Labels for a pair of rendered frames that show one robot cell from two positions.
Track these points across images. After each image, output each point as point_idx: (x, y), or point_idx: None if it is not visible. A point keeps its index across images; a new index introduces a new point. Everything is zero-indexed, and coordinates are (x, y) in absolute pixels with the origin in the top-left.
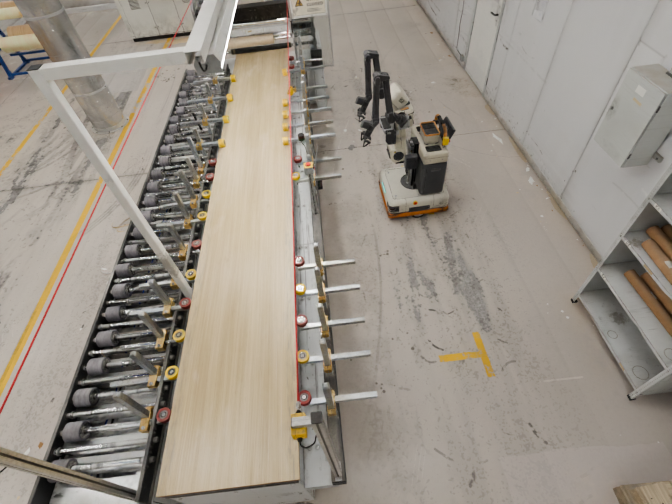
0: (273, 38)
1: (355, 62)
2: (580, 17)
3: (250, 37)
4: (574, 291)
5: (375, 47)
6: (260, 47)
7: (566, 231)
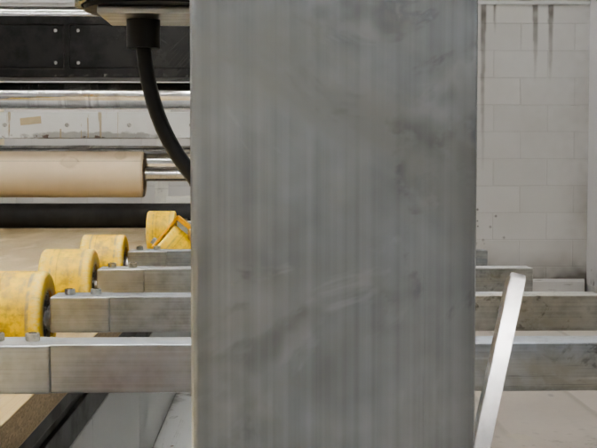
0: (142, 171)
1: (500, 435)
2: None
3: (28, 154)
4: None
5: (576, 406)
6: (67, 207)
7: None
